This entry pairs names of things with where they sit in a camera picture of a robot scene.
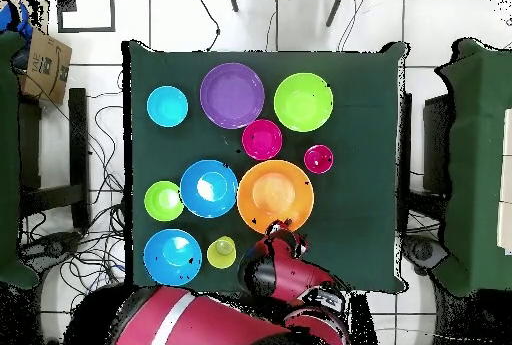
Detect large orange bowl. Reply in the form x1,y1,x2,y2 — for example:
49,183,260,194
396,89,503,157
236,159,316,235

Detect yellow cup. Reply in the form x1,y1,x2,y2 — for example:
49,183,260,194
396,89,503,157
206,235,238,270

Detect red cup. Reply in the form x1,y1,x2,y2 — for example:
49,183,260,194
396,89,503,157
303,143,335,175

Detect small red bowl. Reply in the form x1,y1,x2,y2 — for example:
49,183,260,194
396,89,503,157
241,118,284,161

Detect small green bowl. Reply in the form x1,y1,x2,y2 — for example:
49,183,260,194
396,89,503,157
143,179,185,223

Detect large green bowl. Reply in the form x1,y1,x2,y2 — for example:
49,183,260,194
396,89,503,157
273,71,335,133

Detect dark green tablecloth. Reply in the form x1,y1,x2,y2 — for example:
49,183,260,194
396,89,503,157
121,39,410,295

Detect large purple bowl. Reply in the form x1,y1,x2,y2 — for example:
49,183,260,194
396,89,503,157
199,61,266,130

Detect dark gray stand base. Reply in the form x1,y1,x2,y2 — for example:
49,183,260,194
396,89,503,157
401,232,451,276

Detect small light blue bowl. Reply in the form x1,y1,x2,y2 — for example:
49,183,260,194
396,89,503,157
146,85,190,129

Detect green covered side table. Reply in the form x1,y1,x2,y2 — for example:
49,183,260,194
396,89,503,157
0,30,41,290
433,38,512,298

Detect black stand base with knob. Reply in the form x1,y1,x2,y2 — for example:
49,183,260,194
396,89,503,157
19,230,83,270

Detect cardboard box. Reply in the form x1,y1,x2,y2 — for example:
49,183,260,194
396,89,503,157
17,26,74,106

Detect blue cloth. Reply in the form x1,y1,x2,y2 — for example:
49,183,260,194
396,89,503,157
0,0,34,44

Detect tangled floor cables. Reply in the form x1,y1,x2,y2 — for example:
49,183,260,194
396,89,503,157
19,80,133,345

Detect black side frame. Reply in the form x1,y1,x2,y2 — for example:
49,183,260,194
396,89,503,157
422,94,455,194

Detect black floor cable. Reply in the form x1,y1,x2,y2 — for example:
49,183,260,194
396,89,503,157
194,0,222,53

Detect black bench frame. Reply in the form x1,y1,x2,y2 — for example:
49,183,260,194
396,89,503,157
17,87,92,231

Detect black square floor frame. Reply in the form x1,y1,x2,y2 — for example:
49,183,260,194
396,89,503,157
56,0,116,34

